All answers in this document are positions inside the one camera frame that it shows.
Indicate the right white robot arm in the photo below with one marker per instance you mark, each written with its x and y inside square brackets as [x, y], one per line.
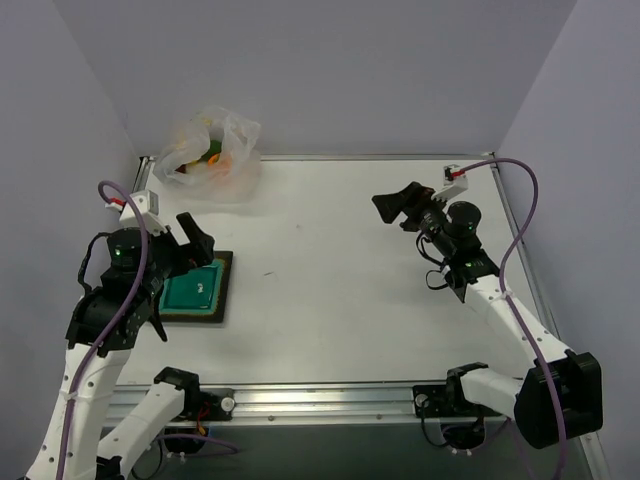
[555, 391]

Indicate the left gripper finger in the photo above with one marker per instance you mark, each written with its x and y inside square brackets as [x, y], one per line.
[156, 322]
[199, 250]

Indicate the green fake lime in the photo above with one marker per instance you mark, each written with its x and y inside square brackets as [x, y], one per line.
[215, 147]

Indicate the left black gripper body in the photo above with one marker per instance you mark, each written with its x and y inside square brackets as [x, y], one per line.
[179, 250]

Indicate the orange fake persimmon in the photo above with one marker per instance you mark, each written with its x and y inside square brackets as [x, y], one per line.
[219, 162]

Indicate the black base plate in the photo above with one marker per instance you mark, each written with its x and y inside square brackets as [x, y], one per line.
[202, 411]
[432, 401]

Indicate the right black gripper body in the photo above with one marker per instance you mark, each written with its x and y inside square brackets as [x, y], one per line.
[413, 208]

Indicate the teal square ceramic plate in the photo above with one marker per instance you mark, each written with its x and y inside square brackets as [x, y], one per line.
[200, 296]

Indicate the aluminium front rail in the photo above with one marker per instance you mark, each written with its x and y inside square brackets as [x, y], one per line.
[326, 404]

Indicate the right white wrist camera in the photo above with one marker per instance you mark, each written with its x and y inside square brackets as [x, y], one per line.
[455, 182]

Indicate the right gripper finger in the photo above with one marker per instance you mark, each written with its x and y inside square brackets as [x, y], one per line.
[397, 201]
[389, 213]

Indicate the translucent plastic bag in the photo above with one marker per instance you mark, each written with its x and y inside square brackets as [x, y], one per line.
[190, 143]

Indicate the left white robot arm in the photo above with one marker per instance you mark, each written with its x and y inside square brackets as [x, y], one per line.
[102, 333]

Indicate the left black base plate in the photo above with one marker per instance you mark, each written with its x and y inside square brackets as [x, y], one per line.
[202, 411]

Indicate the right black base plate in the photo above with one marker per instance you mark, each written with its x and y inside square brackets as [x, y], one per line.
[432, 401]

